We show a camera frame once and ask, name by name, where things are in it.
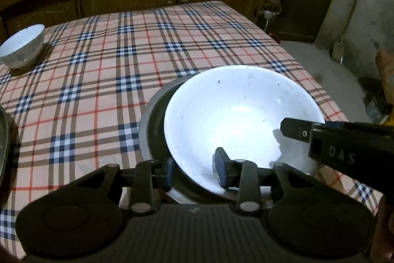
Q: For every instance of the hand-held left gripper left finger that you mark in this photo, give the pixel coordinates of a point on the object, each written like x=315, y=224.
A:
x=170, y=169

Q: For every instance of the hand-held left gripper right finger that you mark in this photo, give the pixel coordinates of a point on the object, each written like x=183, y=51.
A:
x=221, y=164

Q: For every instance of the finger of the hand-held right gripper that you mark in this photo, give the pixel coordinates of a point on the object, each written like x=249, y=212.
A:
x=295, y=130

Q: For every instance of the steel bowl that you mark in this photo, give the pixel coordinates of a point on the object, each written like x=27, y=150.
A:
x=150, y=127

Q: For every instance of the large white bowl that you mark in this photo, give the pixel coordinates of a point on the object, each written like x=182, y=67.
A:
x=231, y=112

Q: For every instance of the person's right forearm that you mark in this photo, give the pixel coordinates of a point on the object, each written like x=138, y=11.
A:
x=384, y=229

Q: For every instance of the brown bundle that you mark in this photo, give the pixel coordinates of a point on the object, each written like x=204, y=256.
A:
x=386, y=69

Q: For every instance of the plaid tablecloth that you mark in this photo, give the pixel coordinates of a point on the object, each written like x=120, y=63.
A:
x=123, y=65

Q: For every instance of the small steel plate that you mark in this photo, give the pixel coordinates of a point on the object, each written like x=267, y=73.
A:
x=3, y=142

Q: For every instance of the small white bowl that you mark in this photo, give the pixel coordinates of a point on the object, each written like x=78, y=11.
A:
x=21, y=45

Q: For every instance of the wall pipe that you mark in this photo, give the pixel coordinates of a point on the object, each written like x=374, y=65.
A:
x=354, y=4

